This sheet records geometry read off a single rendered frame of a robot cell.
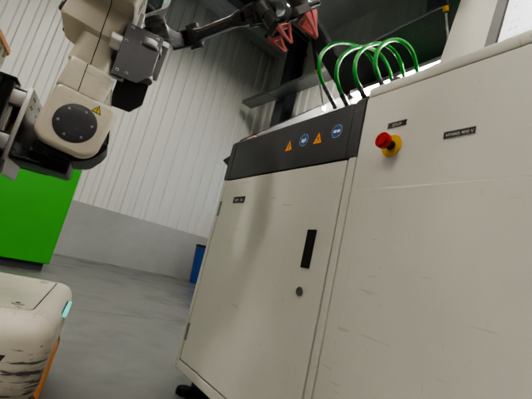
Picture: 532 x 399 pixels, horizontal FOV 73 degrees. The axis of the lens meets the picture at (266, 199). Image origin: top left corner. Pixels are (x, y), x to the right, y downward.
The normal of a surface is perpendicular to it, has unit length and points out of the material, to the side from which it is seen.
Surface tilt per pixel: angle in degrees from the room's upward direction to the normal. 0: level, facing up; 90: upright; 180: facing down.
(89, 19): 90
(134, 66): 90
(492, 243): 90
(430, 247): 90
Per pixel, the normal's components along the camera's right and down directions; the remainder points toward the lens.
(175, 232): 0.63, -0.02
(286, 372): -0.79, -0.30
